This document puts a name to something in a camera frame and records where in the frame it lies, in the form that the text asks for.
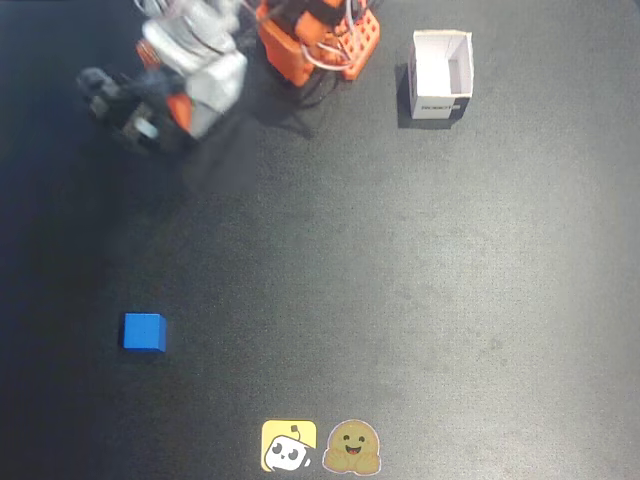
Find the white open cardboard box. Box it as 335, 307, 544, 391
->
407, 29, 475, 121

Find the blue cube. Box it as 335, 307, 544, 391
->
121, 312, 169, 355

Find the hugging face emoji sticker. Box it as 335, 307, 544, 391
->
321, 418, 383, 475

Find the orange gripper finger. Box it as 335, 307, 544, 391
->
166, 93, 195, 135

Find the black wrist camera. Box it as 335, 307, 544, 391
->
76, 66, 172, 153

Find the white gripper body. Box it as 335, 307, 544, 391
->
141, 8, 250, 141

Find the yellow robot mascot sticker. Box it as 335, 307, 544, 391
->
260, 419, 318, 473

